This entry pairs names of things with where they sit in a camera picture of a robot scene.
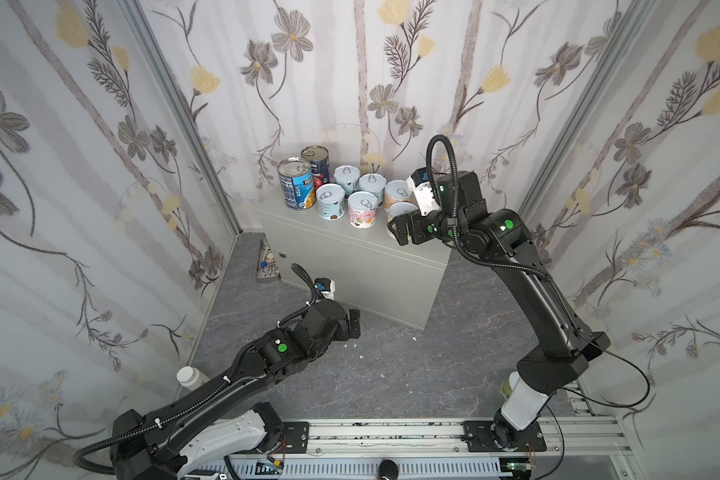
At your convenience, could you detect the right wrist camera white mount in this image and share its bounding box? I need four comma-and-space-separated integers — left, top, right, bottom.
406, 167, 441, 216

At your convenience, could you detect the red label can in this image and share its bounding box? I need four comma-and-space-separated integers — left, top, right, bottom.
347, 191, 378, 229

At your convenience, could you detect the aluminium corner frame right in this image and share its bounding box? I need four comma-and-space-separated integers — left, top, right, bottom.
517, 0, 657, 218

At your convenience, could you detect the aluminium corner frame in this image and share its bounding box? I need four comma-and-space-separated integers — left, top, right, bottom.
118, 0, 243, 236
517, 0, 657, 218

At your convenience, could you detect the white pill bottle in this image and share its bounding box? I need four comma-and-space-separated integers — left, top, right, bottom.
175, 365, 210, 391

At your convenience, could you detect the orange label can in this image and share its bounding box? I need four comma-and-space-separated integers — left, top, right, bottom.
383, 180, 413, 209

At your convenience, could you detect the yellow label can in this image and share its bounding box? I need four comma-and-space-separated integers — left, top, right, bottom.
387, 202, 419, 244

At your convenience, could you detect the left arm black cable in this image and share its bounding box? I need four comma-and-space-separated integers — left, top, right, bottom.
71, 262, 322, 476

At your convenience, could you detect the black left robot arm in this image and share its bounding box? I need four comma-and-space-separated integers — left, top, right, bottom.
110, 299, 360, 479

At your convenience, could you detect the teal label can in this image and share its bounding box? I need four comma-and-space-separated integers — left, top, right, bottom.
316, 183, 345, 221

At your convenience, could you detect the aluminium corner frame left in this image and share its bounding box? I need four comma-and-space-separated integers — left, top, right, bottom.
118, 0, 243, 236

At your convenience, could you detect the green label can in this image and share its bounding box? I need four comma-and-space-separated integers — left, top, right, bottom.
333, 165, 361, 197

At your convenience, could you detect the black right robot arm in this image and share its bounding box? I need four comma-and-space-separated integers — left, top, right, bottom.
388, 168, 610, 443

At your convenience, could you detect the blue label tall can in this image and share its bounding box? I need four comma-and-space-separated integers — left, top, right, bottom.
277, 157, 315, 211

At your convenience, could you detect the grey metal cabinet box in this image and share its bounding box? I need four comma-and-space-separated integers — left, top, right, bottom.
257, 191, 450, 330

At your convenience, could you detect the lime label can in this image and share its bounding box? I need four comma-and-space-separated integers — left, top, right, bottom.
500, 371, 520, 399

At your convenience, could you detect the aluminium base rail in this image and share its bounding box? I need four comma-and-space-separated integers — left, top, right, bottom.
217, 416, 645, 479

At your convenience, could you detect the dark chopped tomatoes can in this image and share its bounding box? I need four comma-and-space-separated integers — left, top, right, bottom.
300, 145, 330, 189

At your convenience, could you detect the metal instrument tray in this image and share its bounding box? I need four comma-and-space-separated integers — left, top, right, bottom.
255, 238, 280, 282

